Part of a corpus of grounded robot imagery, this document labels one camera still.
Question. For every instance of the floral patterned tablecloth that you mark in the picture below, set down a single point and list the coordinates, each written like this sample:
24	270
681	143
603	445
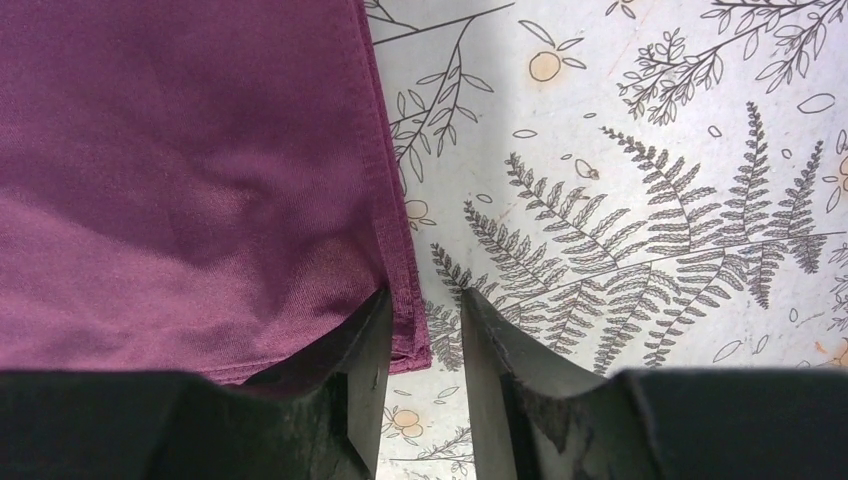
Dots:
634	183

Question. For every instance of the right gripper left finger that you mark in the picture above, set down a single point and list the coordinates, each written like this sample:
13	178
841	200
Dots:
315	415

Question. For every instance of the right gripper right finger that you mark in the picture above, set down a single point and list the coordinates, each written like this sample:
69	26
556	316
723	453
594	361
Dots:
536	415

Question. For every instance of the purple cloth napkin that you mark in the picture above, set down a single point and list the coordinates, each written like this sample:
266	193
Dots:
196	185

